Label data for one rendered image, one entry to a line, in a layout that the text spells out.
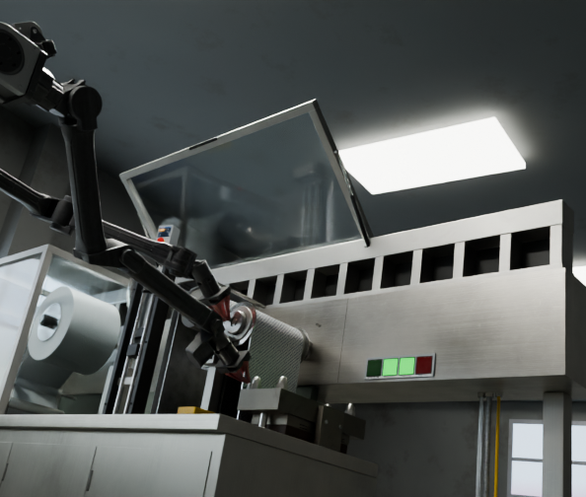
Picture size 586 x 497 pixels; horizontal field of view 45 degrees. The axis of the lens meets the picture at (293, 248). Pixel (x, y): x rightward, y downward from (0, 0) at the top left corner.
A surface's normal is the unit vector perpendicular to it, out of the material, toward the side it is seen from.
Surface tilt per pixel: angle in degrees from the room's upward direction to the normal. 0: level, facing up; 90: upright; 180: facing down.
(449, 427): 90
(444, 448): 90
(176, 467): 90
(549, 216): 90
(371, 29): 180
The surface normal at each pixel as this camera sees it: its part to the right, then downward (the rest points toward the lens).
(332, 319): -0.65, -0.38
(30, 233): 0.82, -0.11
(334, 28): -0.15, 0.91
